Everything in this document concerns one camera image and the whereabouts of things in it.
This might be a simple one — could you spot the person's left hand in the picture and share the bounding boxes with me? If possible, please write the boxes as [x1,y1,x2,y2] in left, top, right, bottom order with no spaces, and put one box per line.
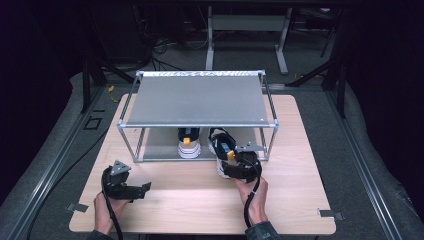
[93,191,130,236]

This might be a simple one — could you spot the black metal stand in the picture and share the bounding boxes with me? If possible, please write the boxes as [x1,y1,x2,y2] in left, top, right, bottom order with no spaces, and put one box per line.
[80,56,136,114]
[285,54,348,120]

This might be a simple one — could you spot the bundle of black floor cables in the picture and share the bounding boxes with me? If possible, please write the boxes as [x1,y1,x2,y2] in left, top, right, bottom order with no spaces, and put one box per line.
[132,5,188,72]

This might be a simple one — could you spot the navy white child sneaker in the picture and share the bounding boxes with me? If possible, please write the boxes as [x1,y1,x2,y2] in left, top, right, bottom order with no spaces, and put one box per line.
[207,127,242,180]
[176,127,203,160]

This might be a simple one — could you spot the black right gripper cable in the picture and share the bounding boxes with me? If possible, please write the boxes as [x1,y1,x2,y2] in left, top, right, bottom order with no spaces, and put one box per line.
[243,159,264,230]

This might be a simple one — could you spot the person's right hand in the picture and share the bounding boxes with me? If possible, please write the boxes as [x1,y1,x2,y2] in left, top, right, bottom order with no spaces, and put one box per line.
[232,175,270,226]

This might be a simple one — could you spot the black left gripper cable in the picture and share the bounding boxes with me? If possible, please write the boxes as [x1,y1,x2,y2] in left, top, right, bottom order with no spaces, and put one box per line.
[101,166,125,240]

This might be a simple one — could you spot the grey two-tier shoe rack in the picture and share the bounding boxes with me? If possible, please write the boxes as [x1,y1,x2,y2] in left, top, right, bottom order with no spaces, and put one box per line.
[116,69,280,164]

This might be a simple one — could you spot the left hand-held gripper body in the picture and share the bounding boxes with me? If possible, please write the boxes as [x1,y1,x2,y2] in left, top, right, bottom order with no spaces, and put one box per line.
[101,160,133,201]

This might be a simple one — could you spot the grey metal desk frame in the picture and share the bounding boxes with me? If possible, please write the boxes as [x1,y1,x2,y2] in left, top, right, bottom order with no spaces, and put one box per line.
[204,5,293,76]

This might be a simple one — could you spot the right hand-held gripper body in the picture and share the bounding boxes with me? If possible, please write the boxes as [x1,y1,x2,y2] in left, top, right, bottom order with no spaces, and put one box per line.
[229,142,265,184]

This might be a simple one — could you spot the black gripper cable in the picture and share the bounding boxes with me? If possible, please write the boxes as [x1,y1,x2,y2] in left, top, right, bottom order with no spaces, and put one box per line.
[101,166,125,240]
[243,159,264,230]

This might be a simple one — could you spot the yellow floor connector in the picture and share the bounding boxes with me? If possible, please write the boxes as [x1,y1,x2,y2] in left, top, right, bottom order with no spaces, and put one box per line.
[106,85,120,103]

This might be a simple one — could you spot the aluminium floor rail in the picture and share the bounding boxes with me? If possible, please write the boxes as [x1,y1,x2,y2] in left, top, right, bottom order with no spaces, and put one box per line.
[325,89,405,240]
[0,85,105,240]

